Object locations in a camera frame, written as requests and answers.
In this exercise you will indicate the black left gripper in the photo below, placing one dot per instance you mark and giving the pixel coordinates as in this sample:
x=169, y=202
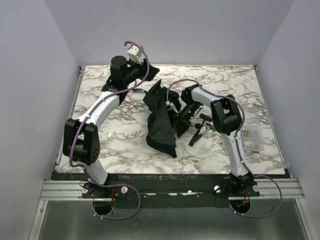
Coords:
x=145, y=70

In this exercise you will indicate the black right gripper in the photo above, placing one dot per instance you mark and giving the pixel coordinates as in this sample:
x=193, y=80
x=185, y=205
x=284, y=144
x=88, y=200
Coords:
x=176, y=119

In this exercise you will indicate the black folding umbrella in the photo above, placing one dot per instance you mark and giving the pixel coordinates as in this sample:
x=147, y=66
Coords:
x=160, y=135

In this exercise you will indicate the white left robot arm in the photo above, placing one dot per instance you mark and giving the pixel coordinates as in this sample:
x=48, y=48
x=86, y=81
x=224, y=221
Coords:
x=81, y=142

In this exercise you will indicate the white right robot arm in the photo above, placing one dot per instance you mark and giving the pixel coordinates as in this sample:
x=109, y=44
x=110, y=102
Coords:
x=227, y=121

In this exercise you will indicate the clear plastic screw box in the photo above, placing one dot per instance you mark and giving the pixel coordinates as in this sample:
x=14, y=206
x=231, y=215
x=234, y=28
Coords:
x=251, y=133

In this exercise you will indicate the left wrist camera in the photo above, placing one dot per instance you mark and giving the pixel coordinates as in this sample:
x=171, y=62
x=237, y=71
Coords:
x=135, y=54

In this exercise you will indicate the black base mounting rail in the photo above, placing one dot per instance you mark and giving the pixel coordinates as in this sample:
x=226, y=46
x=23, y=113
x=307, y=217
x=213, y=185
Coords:
x=129, y=190

